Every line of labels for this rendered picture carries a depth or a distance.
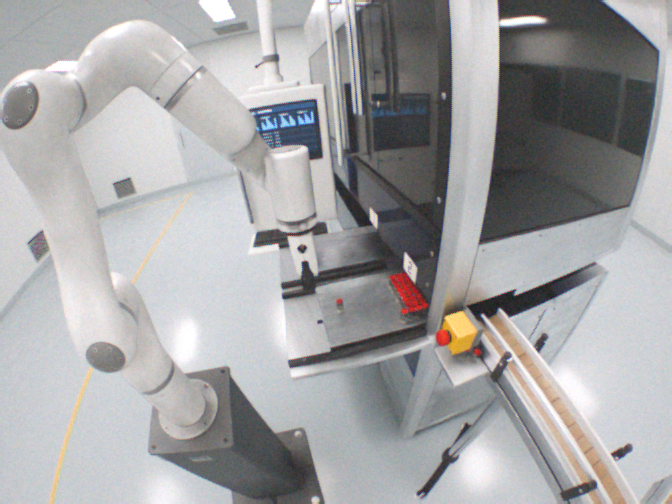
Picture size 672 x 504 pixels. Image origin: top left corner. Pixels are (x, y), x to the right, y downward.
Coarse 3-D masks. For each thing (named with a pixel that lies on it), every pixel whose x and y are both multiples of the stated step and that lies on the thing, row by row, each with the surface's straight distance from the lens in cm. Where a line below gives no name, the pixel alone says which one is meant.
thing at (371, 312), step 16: (384, 272) 97; (400, 272) 100; (320, 288) 93; (336, 288) 95; (352, 288) 95; (368, 288) 95; (384, 288) 95; (320, 304) 91; (352, 304) 90; (368, 304) 90; (384, 304) 90; (336, 320) 85; (352, 320) 85; (368, 320) 85; (384, 320) 85; (416, 320) 86; (336, 336) 81; (352, 336) 81; (368, 336) 81; (384, 336) 78
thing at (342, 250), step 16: (320, 240) 122; (336, 240) 122; (352, 240) 121; (368, 240) 120; (320, 256) 113; (336, 256) 112; (352, 256) 111; (368, 256) 110; (384, 256) 110; (320, 272) 100
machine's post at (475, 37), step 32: (480, 0) 53; (480, 32) 51; (480, 64) 50; (480, 96) 50; (480, 128) 51; (480, 160) 53; (448, 192) 57; (480, 192) 55; (448, 224) 59; (480, 224) 59; (448, 256) 61; (448, 288) 65; (416, 384) 105; (416, 416) 129
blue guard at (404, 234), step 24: (336, 168) 172; (360, 168) 117; (360, 192) 123; (384, 192) 92; (384, 216) 96; (408, 216) 77; (408, 240) 80; (432, 240) 66; (432, 264) 69; (432, 288) 72
